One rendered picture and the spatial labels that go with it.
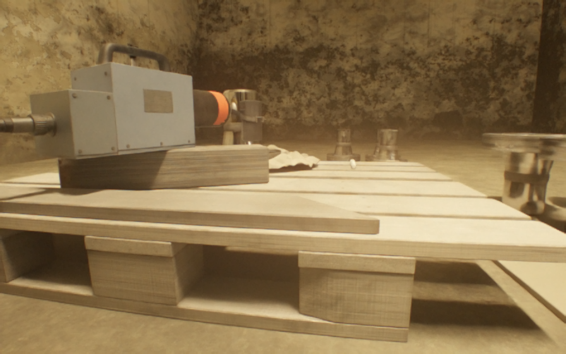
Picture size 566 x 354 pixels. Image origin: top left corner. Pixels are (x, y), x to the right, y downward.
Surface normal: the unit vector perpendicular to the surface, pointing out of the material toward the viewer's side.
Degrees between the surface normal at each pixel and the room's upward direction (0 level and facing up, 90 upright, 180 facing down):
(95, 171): 90
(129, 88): 90
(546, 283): 0
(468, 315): 0
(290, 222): 90
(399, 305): 90
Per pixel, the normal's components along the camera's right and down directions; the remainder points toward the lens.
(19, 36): 0.99, 0.02
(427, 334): 0.00, -0.99
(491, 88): -0.17, 0.16
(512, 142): -0.86, 0.09
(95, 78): -0.47, 0.15
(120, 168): 0.26, 0.16
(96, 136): 0.88, 0.07
